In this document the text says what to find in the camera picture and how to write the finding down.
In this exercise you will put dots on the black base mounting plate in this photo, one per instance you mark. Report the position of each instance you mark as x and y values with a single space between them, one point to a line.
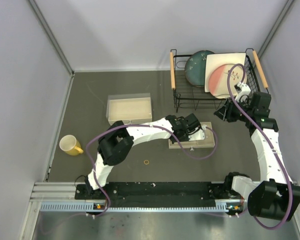
169 194

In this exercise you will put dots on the dark green round plate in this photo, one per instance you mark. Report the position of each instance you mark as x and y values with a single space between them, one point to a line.
195 68

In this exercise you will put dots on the blue slotted cable duct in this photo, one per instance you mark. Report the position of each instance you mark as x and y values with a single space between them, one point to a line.
218 207

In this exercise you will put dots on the black wire dish rack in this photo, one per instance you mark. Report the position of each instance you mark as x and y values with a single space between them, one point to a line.
187 96

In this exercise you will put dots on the yellow mug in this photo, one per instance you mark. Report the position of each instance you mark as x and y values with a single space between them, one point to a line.
70 145

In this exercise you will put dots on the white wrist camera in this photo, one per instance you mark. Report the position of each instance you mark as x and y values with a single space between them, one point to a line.
243 92
199 134

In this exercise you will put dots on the beige velvet jewelry tray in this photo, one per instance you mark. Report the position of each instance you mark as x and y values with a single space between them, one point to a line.
209 141

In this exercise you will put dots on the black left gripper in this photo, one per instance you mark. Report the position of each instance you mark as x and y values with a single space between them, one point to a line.
186 137

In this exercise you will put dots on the wooden rack handle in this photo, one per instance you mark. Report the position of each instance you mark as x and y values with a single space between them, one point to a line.
260 70
172 71

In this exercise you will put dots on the aluminium frame rail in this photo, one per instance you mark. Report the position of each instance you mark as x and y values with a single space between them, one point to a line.
53 192

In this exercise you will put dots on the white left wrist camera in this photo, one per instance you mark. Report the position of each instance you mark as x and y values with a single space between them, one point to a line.
199 134

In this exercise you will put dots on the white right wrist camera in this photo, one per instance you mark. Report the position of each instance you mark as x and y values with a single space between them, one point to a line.
243 92

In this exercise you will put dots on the white square plate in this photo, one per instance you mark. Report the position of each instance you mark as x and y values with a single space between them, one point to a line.
213 61

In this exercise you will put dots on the right wooden rack handle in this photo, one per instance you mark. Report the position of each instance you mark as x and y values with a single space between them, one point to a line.
260 70

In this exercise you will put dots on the clear lidded beige box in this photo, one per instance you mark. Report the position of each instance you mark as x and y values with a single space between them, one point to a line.
135 107

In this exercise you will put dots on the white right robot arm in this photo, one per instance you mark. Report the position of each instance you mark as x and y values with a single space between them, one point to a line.
275 197

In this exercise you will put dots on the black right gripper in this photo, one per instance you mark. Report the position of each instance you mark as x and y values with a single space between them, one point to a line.
227 109

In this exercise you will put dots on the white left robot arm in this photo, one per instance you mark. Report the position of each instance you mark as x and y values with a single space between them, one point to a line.
115 145

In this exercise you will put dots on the pink and cream round plate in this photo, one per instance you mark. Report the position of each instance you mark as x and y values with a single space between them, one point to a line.
217 83

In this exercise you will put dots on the left wooden rack handle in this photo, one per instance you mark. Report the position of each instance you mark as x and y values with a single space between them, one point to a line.
172 71

